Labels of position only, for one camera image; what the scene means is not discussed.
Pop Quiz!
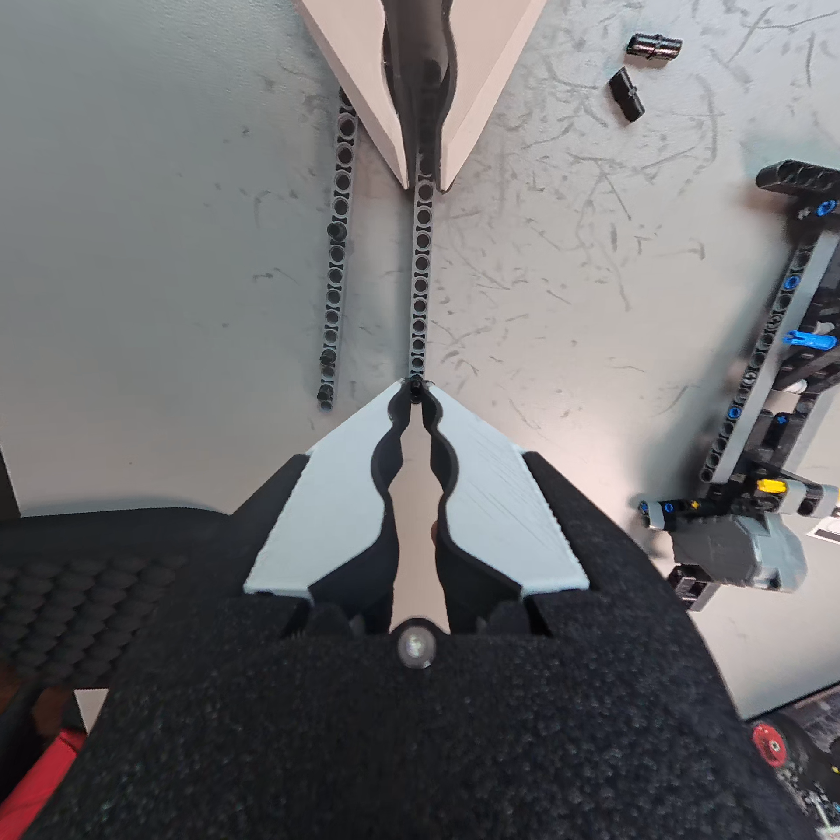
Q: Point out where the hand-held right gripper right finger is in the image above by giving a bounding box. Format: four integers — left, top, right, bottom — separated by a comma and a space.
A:
423, 381, 590, 636

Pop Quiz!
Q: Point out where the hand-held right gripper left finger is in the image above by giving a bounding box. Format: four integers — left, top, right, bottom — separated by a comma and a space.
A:
243, 378, 409, 636

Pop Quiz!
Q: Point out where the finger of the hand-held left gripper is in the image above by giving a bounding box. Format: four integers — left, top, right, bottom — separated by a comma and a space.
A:
293, 0, 413, 190
436, 0, 549, 193

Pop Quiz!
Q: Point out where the long grey beam with pins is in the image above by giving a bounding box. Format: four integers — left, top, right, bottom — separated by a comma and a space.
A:
317, 85, 361, 412

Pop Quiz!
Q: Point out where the long grey perforated beam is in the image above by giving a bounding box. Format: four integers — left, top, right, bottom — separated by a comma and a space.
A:
407, 154, 437, 388

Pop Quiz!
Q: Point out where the toy truck chassis assembly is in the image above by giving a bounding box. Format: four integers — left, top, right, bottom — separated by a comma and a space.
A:
638, 159, 840, 613

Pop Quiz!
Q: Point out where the toy truck set box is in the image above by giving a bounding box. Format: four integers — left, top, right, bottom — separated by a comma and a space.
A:
742, 686, 840, 840

